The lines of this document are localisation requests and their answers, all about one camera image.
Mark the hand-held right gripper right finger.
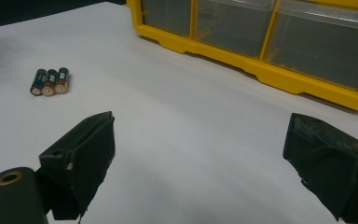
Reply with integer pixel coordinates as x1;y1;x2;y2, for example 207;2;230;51
282;112;358;224

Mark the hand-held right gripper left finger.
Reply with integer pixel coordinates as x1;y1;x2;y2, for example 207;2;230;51
38;110;117;221

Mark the black and copper battery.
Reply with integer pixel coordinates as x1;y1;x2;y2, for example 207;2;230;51
54;66;70;95
29;68;48;97
40;68;59;97

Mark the clear plastic drawer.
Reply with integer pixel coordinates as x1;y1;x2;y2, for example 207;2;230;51
141;0;193;38
263;0;358;91
194;0;277;59

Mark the yellow drawer cabinet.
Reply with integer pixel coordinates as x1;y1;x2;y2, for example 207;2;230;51
126;0;358;112

